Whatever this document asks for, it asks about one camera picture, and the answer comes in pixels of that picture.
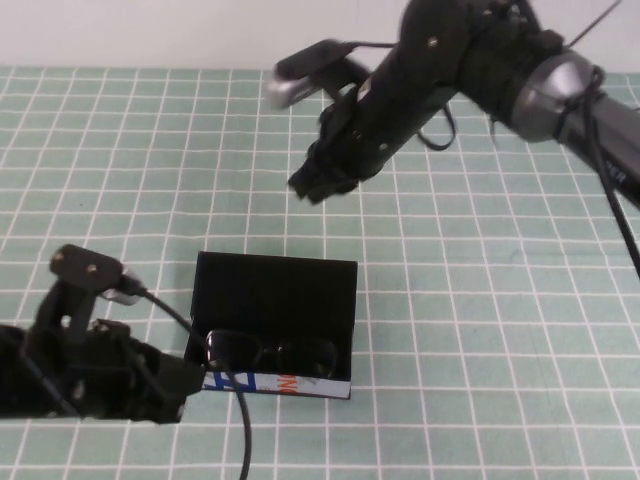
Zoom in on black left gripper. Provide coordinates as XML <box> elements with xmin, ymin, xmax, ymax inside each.
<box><xmin>23</xmin><ymin>318</ymin><xmax>207</xmax><ymax>427</ymax></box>

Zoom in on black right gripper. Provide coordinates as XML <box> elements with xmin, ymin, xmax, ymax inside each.
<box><xmin>286</xmin><ymin>44</ymin><xmax>454</xmax><ymax>205</ymax></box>

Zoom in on black printed glasses case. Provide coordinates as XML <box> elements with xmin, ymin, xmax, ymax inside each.
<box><xmin>182</xmin><ymin>251</ymin><xmax>360</xmax><ymax>401</ymax></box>

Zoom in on black framed glasses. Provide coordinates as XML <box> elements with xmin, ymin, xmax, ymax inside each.
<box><xmin>203</xmin><ymin>328</ymin><xmax>338</xmax><ymax>380</ymax></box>

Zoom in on green checkered tablecloth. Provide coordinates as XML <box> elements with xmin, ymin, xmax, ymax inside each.
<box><xmin>0</xmin><ymin>64</ymin><xmax>640</xmax><ymax>480</ymax></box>

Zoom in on black zip tie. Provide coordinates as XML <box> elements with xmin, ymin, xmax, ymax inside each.
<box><xmin>566</xmin><ymin>0</ymin><xmax>622</xmax><ymax>51</ymax></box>

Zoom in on black left camera cable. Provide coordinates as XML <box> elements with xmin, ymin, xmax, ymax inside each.
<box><xmin>132</xmin><ymin>287</ymin><xmax>253</xmax><ymax>480</ymax></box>

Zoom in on black camera cable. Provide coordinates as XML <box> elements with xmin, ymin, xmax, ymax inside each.
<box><xmin>132</xmin><ymin>287</ymin><xmax>253</xmax><ymax>480</ymax></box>
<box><xmin>343</xmin><ymin>40</ymin><xmax>640</xmax><ymax>282</ymax></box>

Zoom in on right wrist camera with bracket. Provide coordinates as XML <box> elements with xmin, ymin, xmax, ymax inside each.
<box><xmin>264</xmin><ymin>38</ymin><xmax>372</xmax><ymax>110</ymax></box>

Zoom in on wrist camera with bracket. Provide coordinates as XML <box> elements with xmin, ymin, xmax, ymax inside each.
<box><xmin>264</xmin><ymin>38</ymin><xmax>372</xmax><ymax>110</ymax></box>
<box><xmin>29</xmin><ymin>243</ymin><xmax>147</xmax><ymax>341</ymax></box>

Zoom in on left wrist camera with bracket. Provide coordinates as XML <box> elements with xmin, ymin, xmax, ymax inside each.
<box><xmin>29</xmin><ymin>243</ymin><xmax>147</xmax><ymax>341</ymax></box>

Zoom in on black right camera cable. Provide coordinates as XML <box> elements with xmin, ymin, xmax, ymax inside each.
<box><xmin>343</xmin><ymin>40</ymin><xmax>640</xmax><ymax>282</ymax></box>

